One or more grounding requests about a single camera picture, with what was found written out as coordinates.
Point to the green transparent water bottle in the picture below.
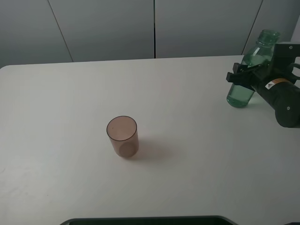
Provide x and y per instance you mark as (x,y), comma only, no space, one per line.
(240,94)

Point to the pink translucent plastic cup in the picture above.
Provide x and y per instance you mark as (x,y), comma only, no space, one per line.
(123,134)

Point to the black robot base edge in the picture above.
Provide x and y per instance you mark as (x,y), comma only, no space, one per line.
(180,220)

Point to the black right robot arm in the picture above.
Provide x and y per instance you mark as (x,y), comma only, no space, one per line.
(276,87)

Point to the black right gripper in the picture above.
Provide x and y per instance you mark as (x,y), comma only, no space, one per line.
(253,78)

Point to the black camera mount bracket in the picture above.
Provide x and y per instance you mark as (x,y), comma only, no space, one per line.
(283,61)

